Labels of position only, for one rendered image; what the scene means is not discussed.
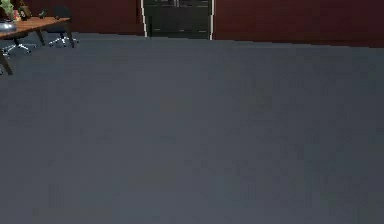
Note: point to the green house plant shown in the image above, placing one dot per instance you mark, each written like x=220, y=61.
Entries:
x=7, y=9

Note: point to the brown wooden table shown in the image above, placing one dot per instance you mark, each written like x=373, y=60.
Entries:
x=35, y=24

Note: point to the dark room door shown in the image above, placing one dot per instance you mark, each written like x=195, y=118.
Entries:
x=178, y=18

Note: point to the grey bowl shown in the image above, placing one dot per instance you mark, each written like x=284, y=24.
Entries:
x=6, y=26

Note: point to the dark office chair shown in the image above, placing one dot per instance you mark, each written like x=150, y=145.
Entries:
x=16, y=45
x=61, y=20

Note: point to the small dark pot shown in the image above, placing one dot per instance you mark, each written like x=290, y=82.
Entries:
x=24, y=12

